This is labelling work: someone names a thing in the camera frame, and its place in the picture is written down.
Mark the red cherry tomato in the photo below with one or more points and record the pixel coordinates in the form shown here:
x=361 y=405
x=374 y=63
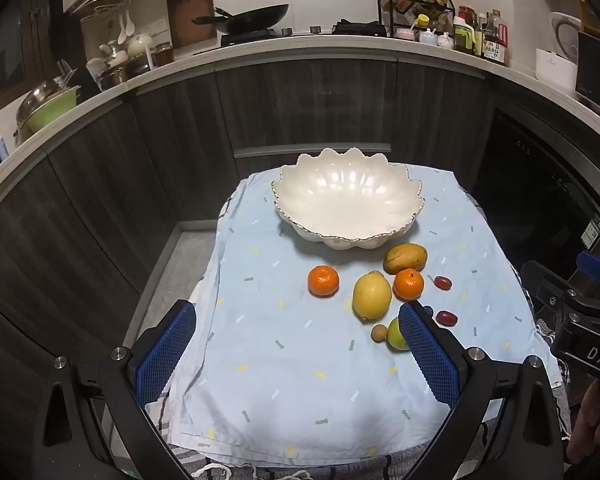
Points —
x=446 y=318
x=443 y=282

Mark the steel mixing bowl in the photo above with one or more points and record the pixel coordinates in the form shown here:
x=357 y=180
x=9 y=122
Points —
x=35 y=97

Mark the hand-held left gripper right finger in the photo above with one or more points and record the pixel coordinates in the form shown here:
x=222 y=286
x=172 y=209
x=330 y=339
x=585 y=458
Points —
x=427 y=355

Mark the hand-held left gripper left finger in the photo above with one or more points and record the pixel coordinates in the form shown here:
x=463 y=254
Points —
x=165 y=352

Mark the yellow mango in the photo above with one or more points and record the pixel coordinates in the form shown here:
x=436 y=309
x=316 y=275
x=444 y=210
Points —
x=405 y=257

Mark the small brown longan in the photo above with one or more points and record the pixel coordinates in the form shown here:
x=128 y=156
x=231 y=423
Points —
x=379 y=333

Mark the yellow lemon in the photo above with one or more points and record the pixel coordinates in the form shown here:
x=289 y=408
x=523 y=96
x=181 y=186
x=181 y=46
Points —
x=371 y=296

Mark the light blue confetti cloth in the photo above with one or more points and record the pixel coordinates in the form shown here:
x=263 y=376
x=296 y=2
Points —
x=290 y=360

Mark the round green plum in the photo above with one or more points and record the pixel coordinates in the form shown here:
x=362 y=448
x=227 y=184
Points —
x=394 y=335

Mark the yellow cap bottle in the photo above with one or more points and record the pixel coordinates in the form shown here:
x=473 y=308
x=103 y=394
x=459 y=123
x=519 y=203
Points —
x=421 y=21

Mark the dark blueberry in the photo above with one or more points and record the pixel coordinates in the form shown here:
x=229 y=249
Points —
x=428 y=311

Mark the white kitchen appliance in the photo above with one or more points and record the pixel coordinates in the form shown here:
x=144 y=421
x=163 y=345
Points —
x=555 y=70

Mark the black wok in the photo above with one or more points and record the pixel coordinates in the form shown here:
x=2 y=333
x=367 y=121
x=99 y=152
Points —
x=260 y=17

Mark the person's right hand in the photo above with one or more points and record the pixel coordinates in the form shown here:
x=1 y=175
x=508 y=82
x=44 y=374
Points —
x=586 y=420

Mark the dark sauce bottle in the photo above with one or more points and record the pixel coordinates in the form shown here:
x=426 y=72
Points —
x=479 y=35

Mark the steel pot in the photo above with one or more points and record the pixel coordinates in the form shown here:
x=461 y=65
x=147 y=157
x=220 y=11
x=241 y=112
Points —
x=125 y=72

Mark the wooden cutting board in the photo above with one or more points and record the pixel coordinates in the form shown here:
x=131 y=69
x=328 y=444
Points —
x=185 y=15

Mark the white hanging spoons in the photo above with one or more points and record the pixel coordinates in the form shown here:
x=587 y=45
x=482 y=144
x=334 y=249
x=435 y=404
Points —
x=124 y=27

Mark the white scalloped bowl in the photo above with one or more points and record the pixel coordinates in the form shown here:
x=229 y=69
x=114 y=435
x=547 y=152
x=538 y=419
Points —
x=347 y=195

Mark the orange tangerine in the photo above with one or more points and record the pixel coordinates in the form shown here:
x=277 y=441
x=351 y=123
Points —
x=408 y=285
x=323 y=281

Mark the black gas stove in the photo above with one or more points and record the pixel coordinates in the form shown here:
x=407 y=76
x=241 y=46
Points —
x=355 y=28

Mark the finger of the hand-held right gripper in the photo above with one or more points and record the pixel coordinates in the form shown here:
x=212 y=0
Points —
x=547 y=285
x=599 y=269

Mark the blue and white bottle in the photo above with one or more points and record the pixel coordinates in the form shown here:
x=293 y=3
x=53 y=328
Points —
x=1 y=146

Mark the black built-in dishwasher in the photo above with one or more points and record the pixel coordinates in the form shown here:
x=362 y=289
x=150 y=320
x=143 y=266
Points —
x=535 y=185

